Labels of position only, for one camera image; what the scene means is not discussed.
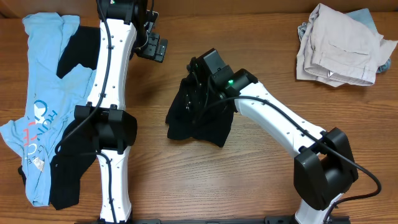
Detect pale blue folded cloth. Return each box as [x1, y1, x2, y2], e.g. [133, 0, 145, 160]
[346, 8, 391, 73]

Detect black t-shirt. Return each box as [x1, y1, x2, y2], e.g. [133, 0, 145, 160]
[165, 75, 234, 147]

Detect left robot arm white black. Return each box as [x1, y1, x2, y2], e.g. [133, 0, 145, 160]
[73, 0, 168, 223]

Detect beige folded shorts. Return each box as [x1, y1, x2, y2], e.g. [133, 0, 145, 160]
[296, 3, 397, 87]

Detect black garment with logo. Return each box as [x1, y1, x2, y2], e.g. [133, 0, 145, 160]
[19, 26, 100, 210]

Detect light blue printed t-shirt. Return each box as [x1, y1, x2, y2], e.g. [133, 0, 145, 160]
[1, 12, 96, 207]

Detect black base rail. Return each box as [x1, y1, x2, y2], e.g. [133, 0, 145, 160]
[130, 214, 351, 224]

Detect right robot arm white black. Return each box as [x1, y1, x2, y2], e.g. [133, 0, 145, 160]
[187, 49, 358, 223]

